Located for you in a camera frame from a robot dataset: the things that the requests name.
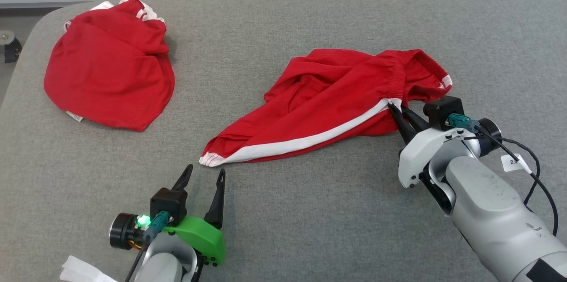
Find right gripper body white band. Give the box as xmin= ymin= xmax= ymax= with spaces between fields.
xmin=397 ymin=117 xmax=503 ymax=187

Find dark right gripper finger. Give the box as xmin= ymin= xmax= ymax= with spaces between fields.
xmin=388 ymin=103 xmax=418 ymax=145
xmin=401 ymin=106 xmax=431 ymax=133

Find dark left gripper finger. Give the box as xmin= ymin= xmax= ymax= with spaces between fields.
xmin=204 ymin=168 xmax=226 ymax=230
xmin=172 ymin=164 xmax=194 ymax=192

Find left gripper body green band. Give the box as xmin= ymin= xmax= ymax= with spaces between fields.
xmin=109 ymin=212 xmax=225 ymax=267

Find red shorts white stripe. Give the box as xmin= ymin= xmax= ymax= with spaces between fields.
xmin=198 ymin=48 xmax=453 ymax=167

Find red shirt white sleeves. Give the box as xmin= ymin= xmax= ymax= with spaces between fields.
xmin=43 ymin=0 xmax=175 ymax=132

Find grey fabric sofa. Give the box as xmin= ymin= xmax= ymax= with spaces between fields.
xmin=0 ymin=0 xmax=567 ymax=282

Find black caster wheel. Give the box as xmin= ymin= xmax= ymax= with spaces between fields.
xmin=0 ymin=30 xmax=23 ymax=64

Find right black cable teal plug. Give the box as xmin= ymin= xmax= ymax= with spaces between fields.
xmin=447 ymin=113 xmax=559 ymax=237

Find white paper tag right cable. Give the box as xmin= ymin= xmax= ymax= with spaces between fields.
xmin=501 ymin=154 xmax=532 ymax=174

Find white paper tag cable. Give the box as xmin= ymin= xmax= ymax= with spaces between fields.
xmin=60 ymin=255 xmax=118 ymax=282
xmin=501 ymin=154 xmax=532 ymax=174

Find white paper tag left cable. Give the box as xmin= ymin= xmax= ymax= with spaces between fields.
xmin=60 ymin=255 xmax=118 ymax=282

